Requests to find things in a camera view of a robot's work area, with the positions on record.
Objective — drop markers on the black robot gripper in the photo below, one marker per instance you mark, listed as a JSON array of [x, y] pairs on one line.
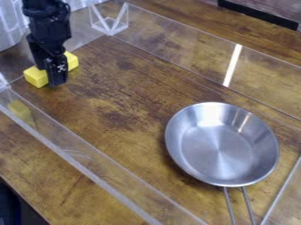
[[49, 30]]

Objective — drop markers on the yellow butter block toy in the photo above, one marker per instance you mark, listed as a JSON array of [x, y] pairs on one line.
[[36, 76]]

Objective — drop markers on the silver metal pan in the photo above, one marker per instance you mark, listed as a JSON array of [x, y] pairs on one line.
[[222, 144]]

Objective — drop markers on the white patterned curtain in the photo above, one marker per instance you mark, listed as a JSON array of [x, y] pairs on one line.
[[13, 21]]

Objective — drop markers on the clear acrylic enclosure wall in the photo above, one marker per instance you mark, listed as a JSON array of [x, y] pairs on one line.
[[81, 145]]

